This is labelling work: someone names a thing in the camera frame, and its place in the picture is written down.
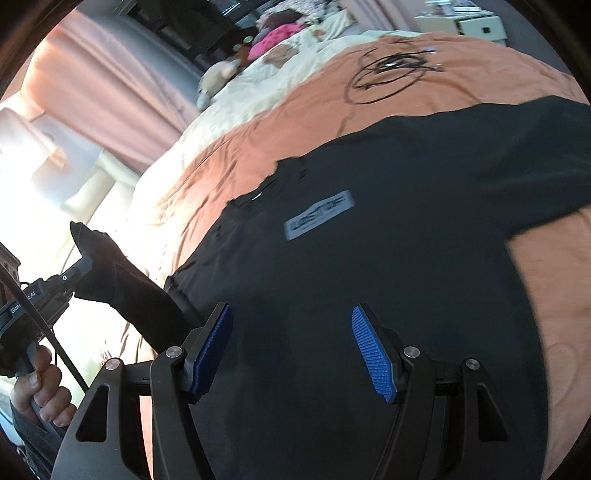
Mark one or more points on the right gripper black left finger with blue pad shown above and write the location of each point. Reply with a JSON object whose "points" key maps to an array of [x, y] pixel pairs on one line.
{"points": [[134, 422]]}

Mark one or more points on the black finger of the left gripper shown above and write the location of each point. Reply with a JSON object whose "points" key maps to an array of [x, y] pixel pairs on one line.
{"points": [[75, 274]]}

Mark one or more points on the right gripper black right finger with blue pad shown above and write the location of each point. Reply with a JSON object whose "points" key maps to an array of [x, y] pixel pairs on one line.
{"points": [[451, 421]]}

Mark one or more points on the black t-shirt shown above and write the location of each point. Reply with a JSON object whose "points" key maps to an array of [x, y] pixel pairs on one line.
{"points": [[411, 216]]}

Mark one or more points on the person's left hand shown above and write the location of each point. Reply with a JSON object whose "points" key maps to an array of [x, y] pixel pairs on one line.
{"points": [[40, 397]]}

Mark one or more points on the cream headboard cushion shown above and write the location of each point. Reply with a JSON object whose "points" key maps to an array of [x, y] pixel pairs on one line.
{"points": [[106, 173]]}

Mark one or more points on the pink curtain left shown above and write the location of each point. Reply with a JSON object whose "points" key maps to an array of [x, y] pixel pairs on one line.
{"points": [[116, 83]]}

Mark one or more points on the pink curtain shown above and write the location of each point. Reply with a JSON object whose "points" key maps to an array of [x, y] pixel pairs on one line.
{"points": [[386, 14], [116, 83]]}

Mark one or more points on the beige plush toy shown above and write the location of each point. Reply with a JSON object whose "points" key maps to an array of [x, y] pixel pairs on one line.
{"points": [[214, 79]]}

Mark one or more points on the cream quilt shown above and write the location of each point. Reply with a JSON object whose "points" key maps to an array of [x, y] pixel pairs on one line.
{"points": [[258, 89]]}

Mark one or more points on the pink garment on bed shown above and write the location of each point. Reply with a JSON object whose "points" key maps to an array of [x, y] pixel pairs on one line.
{"points": [[264, 42]]}

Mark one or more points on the orange-brown blanket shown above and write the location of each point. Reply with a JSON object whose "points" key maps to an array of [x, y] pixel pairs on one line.
{"points": [[554, 260]]}

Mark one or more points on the cream bedside cabinet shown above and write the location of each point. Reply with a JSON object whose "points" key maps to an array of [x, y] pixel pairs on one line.
{"points": [[463, 18]]}

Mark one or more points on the pink curtain right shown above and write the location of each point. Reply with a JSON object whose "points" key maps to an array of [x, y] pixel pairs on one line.
{"points": [[386, 14]]}

